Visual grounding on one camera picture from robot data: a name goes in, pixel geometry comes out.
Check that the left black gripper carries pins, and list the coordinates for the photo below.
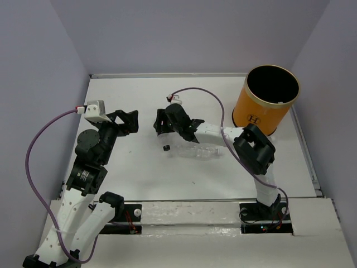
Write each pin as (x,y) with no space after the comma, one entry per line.
(131,125)

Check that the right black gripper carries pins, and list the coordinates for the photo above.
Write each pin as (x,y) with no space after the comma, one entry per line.
(162,115)

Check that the blue label black cap bottle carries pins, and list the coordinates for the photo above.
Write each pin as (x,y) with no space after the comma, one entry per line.
(165,140)

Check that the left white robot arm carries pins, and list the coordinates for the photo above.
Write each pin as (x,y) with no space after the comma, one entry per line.
(79,221)

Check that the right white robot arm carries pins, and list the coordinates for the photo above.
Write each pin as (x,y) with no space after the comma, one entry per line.
(249,144)

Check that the orange cylindrical bin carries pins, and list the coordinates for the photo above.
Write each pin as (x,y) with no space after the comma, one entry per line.
(268,92)

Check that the clear bottle lying centre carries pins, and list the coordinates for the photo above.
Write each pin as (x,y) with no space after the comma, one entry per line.
(202,152)

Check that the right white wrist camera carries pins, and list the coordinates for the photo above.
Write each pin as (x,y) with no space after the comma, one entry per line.
(173,99)

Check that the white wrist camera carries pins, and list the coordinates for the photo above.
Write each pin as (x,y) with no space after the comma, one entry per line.
(95,112)
(173,99)

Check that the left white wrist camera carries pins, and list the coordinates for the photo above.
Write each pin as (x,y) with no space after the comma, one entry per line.
(95,112)

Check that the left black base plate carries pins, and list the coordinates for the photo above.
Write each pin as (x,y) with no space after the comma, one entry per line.
(129,222)

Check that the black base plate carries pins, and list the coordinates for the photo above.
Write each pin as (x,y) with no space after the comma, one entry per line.
(255,222)
(129,222)

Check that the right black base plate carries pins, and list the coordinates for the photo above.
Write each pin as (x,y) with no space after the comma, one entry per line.
(255,222)

